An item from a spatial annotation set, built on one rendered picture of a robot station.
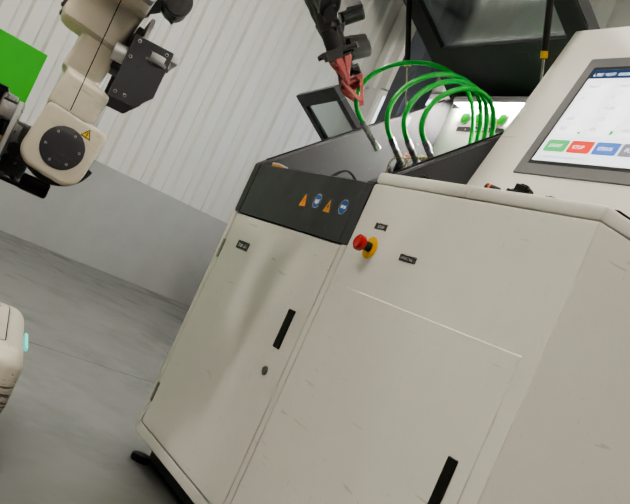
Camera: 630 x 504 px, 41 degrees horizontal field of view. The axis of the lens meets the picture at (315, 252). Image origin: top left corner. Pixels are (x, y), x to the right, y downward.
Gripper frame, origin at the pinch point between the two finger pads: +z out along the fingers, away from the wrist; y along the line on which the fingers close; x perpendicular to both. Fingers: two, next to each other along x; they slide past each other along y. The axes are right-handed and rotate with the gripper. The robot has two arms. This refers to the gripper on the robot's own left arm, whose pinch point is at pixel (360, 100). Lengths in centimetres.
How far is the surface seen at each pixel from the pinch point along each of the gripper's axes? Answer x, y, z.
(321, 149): 13.9, 19.1, 0.7
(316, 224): 28, -21, 39
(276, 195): 33.3, -1.2, 18.6
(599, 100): -40, -45, 46
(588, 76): -44, -39, 37
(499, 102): -40.9, 13.0, 11.0
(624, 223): -14, -86, 84
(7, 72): 140, 191, -199
